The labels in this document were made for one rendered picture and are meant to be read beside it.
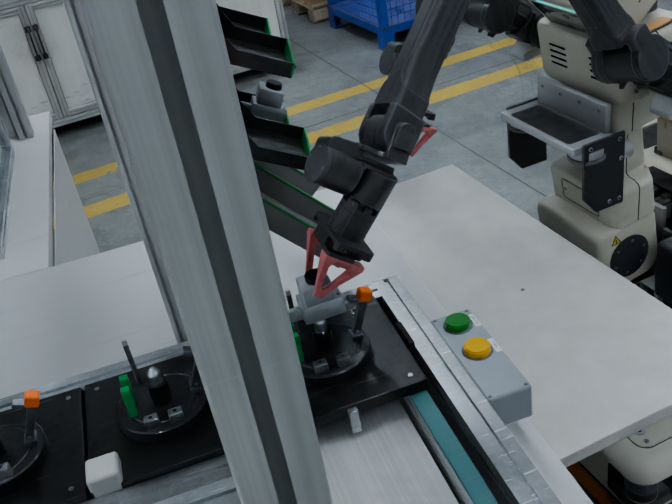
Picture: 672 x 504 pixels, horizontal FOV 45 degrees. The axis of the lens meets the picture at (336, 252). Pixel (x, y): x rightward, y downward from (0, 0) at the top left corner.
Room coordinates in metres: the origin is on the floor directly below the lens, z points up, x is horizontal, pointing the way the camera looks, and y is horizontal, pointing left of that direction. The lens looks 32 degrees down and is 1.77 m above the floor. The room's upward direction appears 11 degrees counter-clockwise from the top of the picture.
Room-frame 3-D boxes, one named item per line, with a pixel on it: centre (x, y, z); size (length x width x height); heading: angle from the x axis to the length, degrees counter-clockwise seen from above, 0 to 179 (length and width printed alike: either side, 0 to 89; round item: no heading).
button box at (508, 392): (0.94, -0.18, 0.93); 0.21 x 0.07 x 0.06; 12
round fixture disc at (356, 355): (0.98, 0.04, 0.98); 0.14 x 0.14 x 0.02
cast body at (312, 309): (0.99, 0.05, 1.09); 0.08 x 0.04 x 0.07; 102
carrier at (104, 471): (0.93, 0.29, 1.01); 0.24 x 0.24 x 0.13; 12
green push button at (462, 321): (1.01, -0.17, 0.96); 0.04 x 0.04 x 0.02
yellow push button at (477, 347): (0.94, -0.18, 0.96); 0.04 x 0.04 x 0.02
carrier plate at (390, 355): (0.98, 0.04, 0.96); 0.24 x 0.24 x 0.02; 12
